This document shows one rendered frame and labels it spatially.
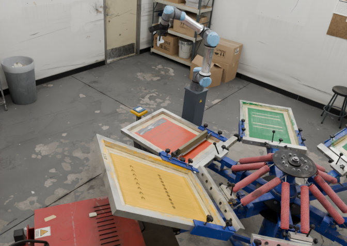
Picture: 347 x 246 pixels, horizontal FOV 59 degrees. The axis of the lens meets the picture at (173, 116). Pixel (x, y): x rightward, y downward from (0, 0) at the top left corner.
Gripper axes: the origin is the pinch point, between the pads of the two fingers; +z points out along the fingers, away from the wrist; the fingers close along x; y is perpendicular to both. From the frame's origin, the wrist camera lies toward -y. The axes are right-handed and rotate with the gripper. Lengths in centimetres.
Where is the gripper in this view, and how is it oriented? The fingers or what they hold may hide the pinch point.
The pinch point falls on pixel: (155, 41)
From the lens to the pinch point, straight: 286.8
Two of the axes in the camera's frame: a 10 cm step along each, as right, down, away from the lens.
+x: -3.0, -7.9, 5.3
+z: -3.3, 6.1, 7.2
